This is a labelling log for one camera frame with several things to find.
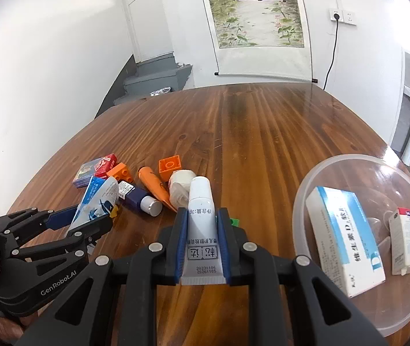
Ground hanging scroll painting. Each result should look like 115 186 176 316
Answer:
196 0 319 82

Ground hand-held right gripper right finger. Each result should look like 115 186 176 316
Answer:
216 207 389 346

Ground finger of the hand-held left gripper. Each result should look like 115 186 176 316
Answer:
0 205 81 246
10 215 114 261

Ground grey stairs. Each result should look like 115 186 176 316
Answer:
113 52 193 107

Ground blue white packet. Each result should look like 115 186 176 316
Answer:
68 176 119 238

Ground red card box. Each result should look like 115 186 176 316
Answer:
94 154 118 179

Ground white gauze roll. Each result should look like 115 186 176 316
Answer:
169 169 196 210

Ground white wall socket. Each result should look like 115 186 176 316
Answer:
329 8 357 26

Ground white blue medicine box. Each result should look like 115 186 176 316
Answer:
306 186 386 298

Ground orange two-stud brick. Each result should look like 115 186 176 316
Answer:
109 163 133 183

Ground clear plastic bowl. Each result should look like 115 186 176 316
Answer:
292 154 410 337

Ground white ointment tube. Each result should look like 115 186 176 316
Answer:
181 176 226 285

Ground blue red box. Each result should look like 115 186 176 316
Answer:
73 157 106 188

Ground black power cable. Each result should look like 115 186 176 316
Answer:
323 14 339 90

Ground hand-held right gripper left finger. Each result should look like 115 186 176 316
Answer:
17 207 191 346

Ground wooden desktop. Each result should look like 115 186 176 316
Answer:
8 82 410 346

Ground white door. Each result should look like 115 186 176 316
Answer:
123 0 175 63

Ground orange tube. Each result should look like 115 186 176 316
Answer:
138 166 178 213

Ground orange square brick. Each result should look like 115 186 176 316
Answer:
159 155 183 181

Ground small white box red top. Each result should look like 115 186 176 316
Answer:
389 208 410 275

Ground dark blue bottle silver cap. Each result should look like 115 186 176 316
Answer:
118 180 163 217

